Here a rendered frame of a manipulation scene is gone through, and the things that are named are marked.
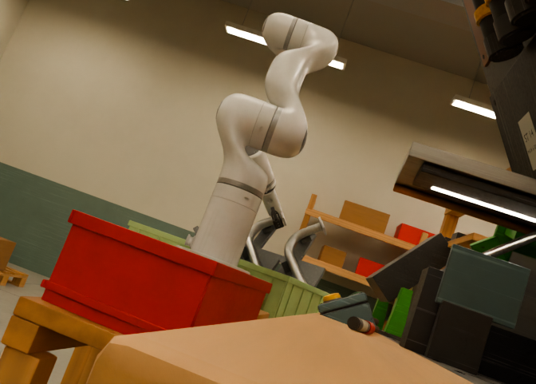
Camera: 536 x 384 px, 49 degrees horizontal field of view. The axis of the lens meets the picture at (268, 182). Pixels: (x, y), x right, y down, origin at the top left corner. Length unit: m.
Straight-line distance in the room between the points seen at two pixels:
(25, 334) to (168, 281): 0.18
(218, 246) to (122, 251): 0.63
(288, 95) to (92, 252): 0.86
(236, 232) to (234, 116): 0.28
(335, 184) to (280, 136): 6.68
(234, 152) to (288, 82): 0.26
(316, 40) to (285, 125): 0.37
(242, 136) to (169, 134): 7.00
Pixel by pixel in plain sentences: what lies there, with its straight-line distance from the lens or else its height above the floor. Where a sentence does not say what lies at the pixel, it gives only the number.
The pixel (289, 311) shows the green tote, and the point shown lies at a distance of 1.72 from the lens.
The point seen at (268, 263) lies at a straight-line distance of 2.01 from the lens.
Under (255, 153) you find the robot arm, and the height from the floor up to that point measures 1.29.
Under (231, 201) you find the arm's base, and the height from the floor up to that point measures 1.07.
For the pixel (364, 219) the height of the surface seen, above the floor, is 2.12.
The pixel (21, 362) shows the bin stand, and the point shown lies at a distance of 0.79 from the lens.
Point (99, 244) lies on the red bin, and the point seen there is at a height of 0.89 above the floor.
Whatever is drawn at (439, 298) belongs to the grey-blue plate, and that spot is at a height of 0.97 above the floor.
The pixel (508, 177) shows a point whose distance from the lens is 0.72.
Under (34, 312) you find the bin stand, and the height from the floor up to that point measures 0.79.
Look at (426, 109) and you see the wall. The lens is 8.54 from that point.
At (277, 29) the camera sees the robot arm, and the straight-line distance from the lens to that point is 1.72.
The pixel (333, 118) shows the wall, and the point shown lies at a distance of 8.31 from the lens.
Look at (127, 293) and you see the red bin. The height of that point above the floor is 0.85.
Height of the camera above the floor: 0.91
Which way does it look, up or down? 9 degrees up
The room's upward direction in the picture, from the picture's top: 20 degrees clockwise
